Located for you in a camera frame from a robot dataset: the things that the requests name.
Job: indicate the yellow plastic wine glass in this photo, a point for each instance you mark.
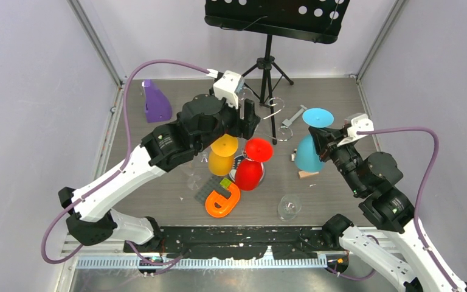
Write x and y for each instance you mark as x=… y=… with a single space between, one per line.
x=222 y=155

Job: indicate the lime green building brick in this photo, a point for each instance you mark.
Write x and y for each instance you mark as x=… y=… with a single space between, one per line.
x=225 y=183

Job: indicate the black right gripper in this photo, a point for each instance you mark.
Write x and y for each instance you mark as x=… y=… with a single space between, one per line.
x=325 y=140

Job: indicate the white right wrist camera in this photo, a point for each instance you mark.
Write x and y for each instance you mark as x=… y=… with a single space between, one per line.
x=354 y=124

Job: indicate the purple plastic stand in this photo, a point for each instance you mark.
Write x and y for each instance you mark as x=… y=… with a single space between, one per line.
x=157 y=107

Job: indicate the clear wine glass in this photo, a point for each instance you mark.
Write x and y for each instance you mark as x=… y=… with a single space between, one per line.
x=289 y=207
x=194 y=179

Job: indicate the red plastic wine glass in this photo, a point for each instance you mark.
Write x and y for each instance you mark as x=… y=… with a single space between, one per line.
x=250 y=171

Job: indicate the blue plastic wine glass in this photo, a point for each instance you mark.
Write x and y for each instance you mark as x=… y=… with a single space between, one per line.
x=306 y=158

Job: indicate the grey studded building plate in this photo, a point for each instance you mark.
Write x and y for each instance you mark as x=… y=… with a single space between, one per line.
x=212 y=184

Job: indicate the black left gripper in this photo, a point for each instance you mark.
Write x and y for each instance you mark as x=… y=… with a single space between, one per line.
x=244 y=128

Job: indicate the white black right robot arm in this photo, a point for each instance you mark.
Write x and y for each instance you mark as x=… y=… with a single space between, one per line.
x=419 y=267

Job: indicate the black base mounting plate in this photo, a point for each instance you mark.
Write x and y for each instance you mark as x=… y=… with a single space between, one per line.
x=244 y=242

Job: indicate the black music stand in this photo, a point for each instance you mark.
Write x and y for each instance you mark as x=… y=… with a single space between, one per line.
x=312 y=21

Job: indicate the pink eraser block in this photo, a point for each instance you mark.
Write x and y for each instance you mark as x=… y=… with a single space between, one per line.
x=303 y=174

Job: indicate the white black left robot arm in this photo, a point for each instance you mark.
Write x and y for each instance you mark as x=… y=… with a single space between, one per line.
x=201 y=122

